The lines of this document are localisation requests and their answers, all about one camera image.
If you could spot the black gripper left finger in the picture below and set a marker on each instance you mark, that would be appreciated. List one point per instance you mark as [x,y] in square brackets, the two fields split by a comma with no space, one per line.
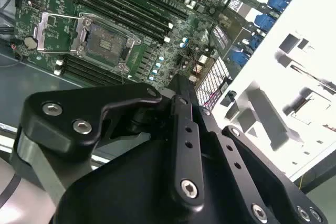
[65,98]

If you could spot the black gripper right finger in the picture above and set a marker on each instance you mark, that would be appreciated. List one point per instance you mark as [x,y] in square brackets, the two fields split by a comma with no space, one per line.
[248,182]

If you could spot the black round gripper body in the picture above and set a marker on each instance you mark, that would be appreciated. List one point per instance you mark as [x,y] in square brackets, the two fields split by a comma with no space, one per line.
[118,195]

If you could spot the metal socket cover frame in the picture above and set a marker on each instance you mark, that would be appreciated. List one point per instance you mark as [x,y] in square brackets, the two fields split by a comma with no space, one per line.
[42,33]

